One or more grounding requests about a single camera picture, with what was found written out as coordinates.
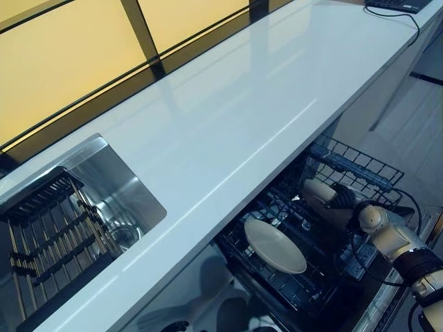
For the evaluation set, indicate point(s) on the stainless steel sink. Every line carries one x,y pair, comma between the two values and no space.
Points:
121,193

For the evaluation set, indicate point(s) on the built-in dishwasher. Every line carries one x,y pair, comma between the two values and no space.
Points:
387,304

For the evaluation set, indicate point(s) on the black roll-up drying rack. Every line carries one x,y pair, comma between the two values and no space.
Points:
59,235

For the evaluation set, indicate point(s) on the cream ceramic plate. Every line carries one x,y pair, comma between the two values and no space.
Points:
317,191
273,247

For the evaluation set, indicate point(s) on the black laptop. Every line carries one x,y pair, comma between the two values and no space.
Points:
398,4

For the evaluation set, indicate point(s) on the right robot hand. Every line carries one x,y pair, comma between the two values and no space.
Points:
343,198

